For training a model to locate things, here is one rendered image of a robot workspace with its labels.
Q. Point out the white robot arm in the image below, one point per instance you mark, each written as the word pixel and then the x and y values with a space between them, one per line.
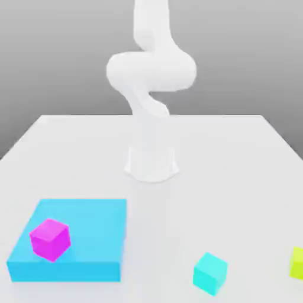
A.
pixel 151 71

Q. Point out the small magenta cube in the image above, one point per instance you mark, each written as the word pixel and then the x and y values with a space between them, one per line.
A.
pixel 50 240

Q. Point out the small cyan cube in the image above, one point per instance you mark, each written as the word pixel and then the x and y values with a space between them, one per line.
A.
pixel 210 273

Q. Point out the small yellow-green cube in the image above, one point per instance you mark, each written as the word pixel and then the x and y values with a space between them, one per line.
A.
pixel 297 262

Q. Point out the large blue box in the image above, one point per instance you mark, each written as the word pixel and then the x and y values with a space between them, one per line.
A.
pixel 94 232

